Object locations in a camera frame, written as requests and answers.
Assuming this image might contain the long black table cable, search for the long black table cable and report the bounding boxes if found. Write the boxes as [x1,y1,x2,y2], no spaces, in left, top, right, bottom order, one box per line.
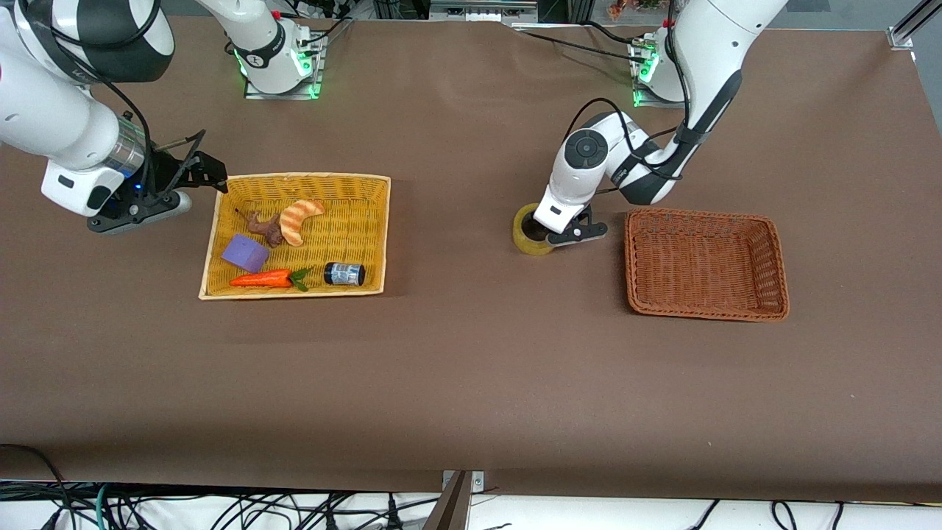
[515,29,641,63]

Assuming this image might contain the aluminium frame profile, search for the aluminium frame profile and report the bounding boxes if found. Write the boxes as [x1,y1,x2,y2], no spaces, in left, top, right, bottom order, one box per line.
[887,0,942,51]

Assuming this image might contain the fabric table cover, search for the fabric table cover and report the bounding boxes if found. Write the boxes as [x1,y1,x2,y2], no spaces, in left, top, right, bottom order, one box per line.
[0,11,942,505]

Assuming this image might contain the orange toy carrot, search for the orange toy carrot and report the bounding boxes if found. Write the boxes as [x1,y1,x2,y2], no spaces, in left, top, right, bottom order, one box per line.
[229,267,311,293]

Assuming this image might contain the brown toy figure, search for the brown toy figure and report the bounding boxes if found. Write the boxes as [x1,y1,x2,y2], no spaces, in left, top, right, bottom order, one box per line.
[235,208,286,249]

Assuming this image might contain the yellow wicker tray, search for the yellow wicker tray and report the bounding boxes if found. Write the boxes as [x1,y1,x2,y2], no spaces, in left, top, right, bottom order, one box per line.
[198,173,392,301]

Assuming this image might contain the small black jar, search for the small black jar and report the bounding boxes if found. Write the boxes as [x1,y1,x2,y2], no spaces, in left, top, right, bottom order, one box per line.
[323,262,366,288]

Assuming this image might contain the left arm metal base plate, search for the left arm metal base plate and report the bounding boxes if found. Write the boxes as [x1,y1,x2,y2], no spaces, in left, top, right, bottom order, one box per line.
[633,87,685,110]

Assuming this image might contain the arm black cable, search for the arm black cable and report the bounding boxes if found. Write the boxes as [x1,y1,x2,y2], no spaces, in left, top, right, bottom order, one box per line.
[563,29,696,194]
[15,0,159,199]

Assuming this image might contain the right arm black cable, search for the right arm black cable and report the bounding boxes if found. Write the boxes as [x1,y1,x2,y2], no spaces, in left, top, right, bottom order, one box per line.
[15,0,159,199]

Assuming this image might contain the short black table cable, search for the short black table cable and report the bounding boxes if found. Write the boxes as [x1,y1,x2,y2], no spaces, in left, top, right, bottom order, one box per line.
[585,21,635,45]

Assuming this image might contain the brown wicker basket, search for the brown wicker basket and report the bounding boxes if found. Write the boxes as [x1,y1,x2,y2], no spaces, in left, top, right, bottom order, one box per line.
[624,207,790,322]

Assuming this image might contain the orange background item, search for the orange background item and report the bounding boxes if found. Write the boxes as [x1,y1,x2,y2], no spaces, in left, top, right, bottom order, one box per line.
[607,0,663,19]

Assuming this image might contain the clear yellowish tape roll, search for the clear yellowish tape roll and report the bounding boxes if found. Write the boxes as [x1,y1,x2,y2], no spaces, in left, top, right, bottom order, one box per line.
[512,203,564,257]

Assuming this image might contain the curved black floor cable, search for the curved black floor cable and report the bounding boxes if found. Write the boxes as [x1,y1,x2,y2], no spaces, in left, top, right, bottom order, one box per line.
[0,444,74,530]

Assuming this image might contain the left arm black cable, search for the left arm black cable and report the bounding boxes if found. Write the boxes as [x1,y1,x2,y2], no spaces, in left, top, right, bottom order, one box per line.
[563,29,696,194]

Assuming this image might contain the metal frame post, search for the metal frame post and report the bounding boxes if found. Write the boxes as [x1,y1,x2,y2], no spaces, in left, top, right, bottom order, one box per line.
[423,471,475,530]

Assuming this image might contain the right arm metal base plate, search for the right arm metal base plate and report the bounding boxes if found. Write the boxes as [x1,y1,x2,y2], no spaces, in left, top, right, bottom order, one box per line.
[243,33,326,101]

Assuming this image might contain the purple foam cube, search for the purple foam cube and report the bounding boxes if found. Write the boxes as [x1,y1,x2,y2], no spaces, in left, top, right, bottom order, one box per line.
[222,234,271,275]

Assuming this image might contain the toy croissant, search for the toy croissant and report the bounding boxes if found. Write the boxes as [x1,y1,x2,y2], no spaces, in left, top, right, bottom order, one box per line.
[280,199,326,247]

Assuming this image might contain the grey background box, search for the grey background box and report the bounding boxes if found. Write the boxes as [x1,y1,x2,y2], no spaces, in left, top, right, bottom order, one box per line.
[429,0,539,21]

